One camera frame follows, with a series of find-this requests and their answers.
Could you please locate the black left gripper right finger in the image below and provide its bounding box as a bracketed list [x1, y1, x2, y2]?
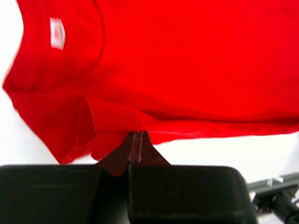
[128, 132, 257, 224]

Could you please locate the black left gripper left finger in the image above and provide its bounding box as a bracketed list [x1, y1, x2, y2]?
[0, 133, 138, 224]

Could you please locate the red t shirt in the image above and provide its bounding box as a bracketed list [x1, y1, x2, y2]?
[3, 0, 299, 164]

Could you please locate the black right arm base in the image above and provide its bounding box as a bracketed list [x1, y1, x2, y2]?
[252, 185, 299, 224]

